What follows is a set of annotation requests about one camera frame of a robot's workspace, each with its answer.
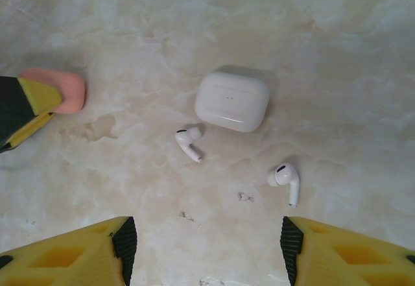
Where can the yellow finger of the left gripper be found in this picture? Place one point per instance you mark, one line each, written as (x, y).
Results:
(39, 96)

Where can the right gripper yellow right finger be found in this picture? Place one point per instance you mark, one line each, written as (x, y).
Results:
(350, 260)

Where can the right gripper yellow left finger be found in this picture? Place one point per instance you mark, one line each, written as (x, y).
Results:
(65, 260)

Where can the pink earbud charging case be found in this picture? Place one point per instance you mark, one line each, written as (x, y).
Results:
(71, 91)

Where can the white earbud charging case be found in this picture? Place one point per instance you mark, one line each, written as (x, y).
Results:
(231, 99)

